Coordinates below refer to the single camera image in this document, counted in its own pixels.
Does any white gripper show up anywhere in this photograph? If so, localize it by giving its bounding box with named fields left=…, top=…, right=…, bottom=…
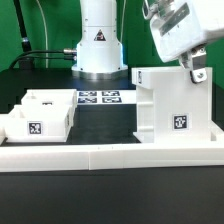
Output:
left=143, top=0, right=224, bottom=83

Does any white drawer cabinet housing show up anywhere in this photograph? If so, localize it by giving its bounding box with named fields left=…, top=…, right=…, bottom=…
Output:
left=132, top=66, right=224, bottom=143

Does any white front drawer box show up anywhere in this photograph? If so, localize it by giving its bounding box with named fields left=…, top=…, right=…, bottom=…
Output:
left=5, top=105, right=72, bottom=142

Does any white drawer box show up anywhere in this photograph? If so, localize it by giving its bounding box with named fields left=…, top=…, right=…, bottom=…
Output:
left=5, top=105, right=72, bottom=142
left=21, top=89, right=77, bottom=107

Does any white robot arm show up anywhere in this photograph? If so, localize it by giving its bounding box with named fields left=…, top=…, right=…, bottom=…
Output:
left=72, top=0, right=224, bottom=83

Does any white rear drawer box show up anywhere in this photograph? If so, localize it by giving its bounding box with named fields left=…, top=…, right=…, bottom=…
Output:
left=21, top=89, right=77, bottom=107

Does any fiducial marker sheet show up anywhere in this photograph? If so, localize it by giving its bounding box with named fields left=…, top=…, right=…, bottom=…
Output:
left=77, top=90, right=136, bottom=105

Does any black pole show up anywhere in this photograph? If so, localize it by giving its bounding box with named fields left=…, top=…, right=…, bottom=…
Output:
left=13, top=0, right=31, bottom=52

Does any black cable with connector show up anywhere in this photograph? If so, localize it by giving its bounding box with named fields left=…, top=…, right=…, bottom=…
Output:
left=8, top=48, right=78, bottom=70

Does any white fence wall frame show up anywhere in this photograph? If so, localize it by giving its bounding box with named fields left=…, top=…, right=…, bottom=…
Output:
left=0, top=114, right=224, bottom=172

